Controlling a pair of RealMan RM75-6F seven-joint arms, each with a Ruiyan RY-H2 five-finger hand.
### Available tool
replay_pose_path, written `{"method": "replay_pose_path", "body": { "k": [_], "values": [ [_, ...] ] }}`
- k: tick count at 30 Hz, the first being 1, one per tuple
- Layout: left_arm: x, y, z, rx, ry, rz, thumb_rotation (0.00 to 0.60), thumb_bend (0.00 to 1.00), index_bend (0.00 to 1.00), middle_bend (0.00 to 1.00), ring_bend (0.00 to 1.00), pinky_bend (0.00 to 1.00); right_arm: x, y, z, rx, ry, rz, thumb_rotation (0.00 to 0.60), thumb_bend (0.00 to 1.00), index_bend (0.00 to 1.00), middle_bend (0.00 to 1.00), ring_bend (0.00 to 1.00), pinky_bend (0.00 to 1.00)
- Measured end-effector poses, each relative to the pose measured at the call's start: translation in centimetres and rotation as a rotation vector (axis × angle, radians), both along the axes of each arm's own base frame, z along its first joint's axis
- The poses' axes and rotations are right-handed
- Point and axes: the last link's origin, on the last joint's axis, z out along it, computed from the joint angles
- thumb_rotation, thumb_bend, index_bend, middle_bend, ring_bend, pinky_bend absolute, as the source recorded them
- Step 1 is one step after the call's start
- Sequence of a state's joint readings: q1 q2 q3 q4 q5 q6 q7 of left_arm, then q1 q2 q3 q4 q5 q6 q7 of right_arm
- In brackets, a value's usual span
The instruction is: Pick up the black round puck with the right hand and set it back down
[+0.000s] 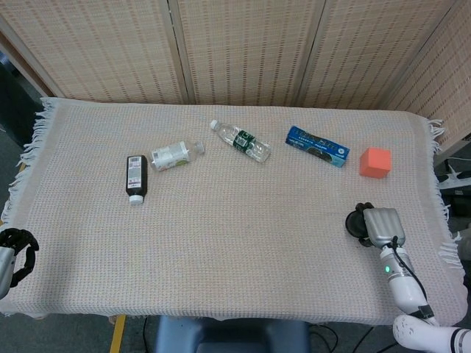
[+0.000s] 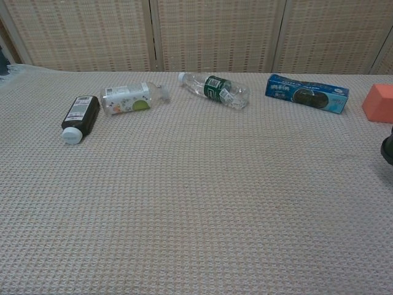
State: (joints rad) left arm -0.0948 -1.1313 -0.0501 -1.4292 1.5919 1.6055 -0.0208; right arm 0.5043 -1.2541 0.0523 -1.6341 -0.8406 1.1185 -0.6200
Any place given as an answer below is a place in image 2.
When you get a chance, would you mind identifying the dark green rounded object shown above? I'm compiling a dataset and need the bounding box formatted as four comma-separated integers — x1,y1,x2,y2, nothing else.
380,124,393,167

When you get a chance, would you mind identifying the white waffle weave tablecloth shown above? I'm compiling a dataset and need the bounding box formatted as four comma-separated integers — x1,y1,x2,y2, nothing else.
0,63,393,295

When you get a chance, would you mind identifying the clear water bottle green label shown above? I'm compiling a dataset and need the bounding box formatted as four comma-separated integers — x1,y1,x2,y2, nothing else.
177,72,251,109

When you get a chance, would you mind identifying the clear bottle with floral label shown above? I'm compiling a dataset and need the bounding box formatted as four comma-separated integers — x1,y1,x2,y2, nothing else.
100,81,171,117

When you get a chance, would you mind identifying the woven bamboo screen panel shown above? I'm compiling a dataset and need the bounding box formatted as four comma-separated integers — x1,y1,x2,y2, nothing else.
0,0,158,73
272,0,393,75
150,0,288,74

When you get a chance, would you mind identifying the black bottle with white cap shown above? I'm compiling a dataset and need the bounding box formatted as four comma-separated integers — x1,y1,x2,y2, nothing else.
61,95,101,146

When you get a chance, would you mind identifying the blue cookie box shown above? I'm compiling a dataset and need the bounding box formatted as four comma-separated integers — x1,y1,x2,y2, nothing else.
265,73,350,115

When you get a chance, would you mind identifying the orange foam block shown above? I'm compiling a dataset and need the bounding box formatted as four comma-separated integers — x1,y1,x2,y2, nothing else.
361,83,393,124

